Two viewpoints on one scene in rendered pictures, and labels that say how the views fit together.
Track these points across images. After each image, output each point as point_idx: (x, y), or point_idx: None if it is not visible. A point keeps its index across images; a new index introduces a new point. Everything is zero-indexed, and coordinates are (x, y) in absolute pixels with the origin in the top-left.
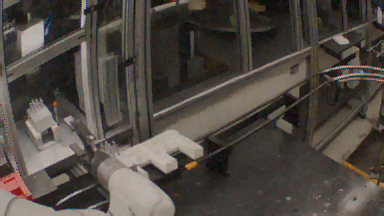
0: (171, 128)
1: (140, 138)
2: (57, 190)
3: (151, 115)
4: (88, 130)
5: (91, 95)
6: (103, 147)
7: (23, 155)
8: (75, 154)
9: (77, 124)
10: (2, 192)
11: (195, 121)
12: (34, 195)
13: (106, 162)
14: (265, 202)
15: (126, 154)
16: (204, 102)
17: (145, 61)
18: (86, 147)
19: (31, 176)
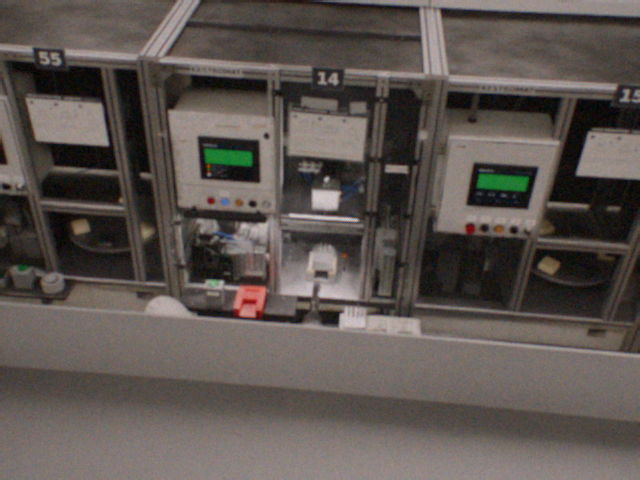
0: (434, 317)
1: (400, 313)
2: (293, 316)
3: (413, 303)
4: (316, 297)
5: (363, 271)
6: (364, 305)
7: (289, 276)
8: (335, 299)
9: (313, 290)
10: (184, 314)
11: (457, 322)
12: (268, 311)
13: (309, 320)
14: None
15: (374, 318)
16: (461, 314)
17: (416, 270)
18: (311, 305)
19: (280, 296)
